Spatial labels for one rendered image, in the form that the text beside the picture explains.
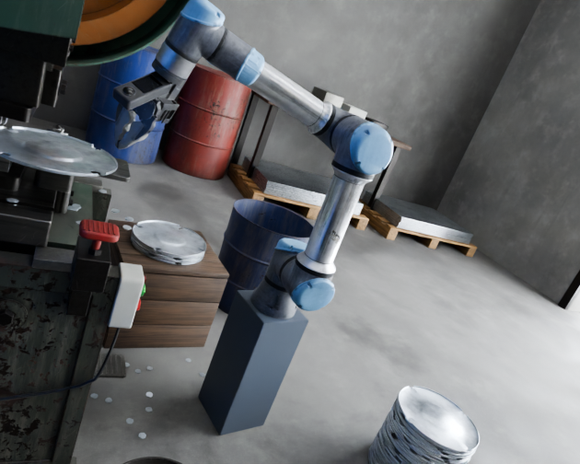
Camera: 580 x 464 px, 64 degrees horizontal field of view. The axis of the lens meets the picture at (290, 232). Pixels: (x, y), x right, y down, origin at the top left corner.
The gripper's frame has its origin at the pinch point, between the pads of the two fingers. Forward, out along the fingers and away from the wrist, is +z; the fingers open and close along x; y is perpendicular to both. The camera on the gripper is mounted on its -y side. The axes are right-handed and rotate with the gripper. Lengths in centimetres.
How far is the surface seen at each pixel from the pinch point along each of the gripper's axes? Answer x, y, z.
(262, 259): -31, 100, 46
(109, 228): -16.6, -16.3, 5.8
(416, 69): 14, 465, -71
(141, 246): 2, 53, 53
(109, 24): 38.3, 30.2, -9.3
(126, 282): -22.5, -7.7, 19.0
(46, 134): 22.6, 8.2, 16.7
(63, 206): 3.6, -0.2, 22.4
